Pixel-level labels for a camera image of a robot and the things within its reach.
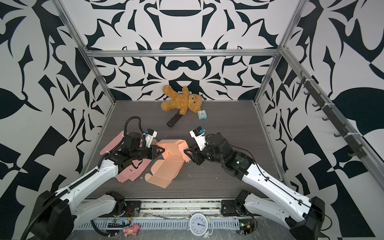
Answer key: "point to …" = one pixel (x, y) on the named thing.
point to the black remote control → (174, 119)
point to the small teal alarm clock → (202, 114)
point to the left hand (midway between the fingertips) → (164, 147)
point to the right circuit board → (246, 226)
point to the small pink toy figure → (131, 230)
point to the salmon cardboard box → (163, 171)
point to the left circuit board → (119, 223)
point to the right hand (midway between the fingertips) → (187, 148)
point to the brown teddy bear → (183, 102)
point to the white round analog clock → (200, 225)
